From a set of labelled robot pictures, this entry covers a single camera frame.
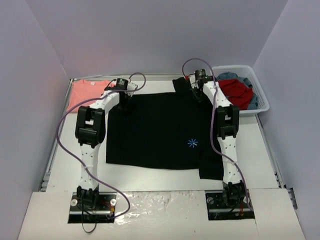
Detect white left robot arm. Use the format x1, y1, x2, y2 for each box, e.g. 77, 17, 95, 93
75, 78, 138, 209

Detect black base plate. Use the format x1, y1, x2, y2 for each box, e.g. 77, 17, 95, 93
205, 190, 255, 221
67, 192, 117, 224

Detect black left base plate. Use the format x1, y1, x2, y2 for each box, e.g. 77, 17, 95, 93
67, 192, 117, 224

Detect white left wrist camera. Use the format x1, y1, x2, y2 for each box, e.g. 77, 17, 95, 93
127, 82, 138, 93

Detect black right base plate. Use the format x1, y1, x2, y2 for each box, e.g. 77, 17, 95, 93
205, 190, 255, 221

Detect red t-shirt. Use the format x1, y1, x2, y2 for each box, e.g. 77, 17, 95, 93
218, 78, 254, 110

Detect grey-blue t-shirt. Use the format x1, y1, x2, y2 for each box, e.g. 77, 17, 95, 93
216, 72, 258, 110

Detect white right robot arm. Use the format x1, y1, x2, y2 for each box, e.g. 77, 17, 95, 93
191, 69, 247, 208

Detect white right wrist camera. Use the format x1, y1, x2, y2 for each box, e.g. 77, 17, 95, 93
184, 73, 198, 88

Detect folded pink t-shirt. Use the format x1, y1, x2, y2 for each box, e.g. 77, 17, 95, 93
66, 79, 115, 112

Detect black t-shirt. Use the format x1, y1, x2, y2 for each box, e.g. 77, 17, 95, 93
106, 78, 224, 181

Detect white plastic laundry basket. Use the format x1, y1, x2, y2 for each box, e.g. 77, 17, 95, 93
212, 65, 270, 117

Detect thin black loop cable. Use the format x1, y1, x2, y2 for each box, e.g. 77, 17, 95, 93
81, 217, 98, 234

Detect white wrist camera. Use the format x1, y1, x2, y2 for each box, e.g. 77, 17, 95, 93
184, 73, 198, 88
127, 82, 138, 93

